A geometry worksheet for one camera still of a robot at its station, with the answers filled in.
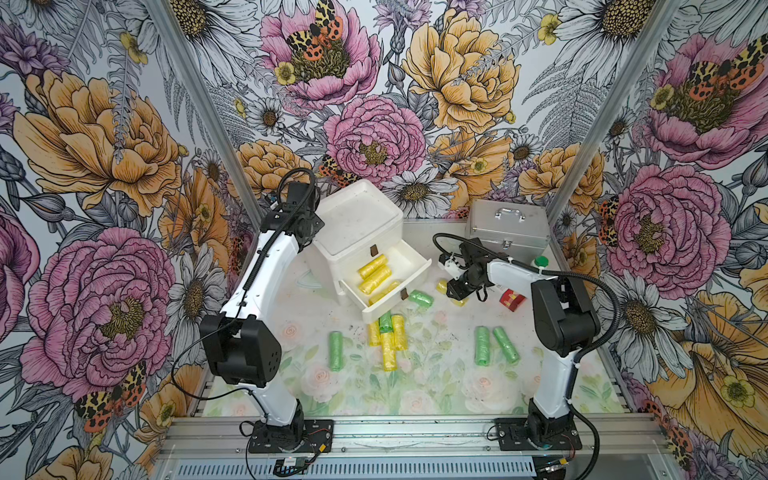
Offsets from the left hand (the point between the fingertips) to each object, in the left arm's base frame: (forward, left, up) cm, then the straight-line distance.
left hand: (309, 236), depth 85 cm
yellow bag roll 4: (-21, -25, -23) cm, 40 cm away
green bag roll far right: (-24, -56, -22) cm, 64 cm away
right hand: (-6, -43, -23) cm, 49 cm away
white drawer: (+1, -28, -16) cm, 32 cm away
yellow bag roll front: (-25, -22, -21) cm, 39 cm away
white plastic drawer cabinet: (+6, -14, 0) cm, 15 cm away
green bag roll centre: (-16, -21, -22) cm, 34 cm away
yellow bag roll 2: (-3, -17, -14) cm, 23 cm away
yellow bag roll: (-1, -17, -13) cm, 22 cm away
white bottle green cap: (+1, -71, -14) cm, 72 cm away
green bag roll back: (-7, -32, -21) cm, 39 cm away
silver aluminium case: (+11, -62, -10) cm, 64 cm away
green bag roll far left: (-24, -7, -23) cm, 34 cm away
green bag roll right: (-23, -49, -22) cm, 58 cm away
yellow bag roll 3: (-20, -18, -22) cm, 35 cm away
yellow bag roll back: (-4, -39, -21) cm, 45 cm away
